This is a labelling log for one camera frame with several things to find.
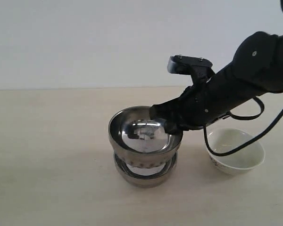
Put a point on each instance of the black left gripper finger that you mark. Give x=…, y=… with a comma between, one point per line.
x=171, y=127

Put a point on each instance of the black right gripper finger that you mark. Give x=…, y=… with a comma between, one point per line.
x=168, y=109

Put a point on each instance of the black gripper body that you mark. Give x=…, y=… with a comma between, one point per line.
x=205, y=102

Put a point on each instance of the ribbed stainless steel bowl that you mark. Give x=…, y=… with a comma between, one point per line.
x=140, y=141

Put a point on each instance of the white ceramic bowl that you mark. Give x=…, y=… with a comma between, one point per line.
x=244, y=160

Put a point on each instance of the smooth stainless steel bowl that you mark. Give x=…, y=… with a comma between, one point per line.
x=146, y=181

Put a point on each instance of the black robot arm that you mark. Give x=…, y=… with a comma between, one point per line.
x=256, y=69

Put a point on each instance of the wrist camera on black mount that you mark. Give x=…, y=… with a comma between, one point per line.
x=198, y=68

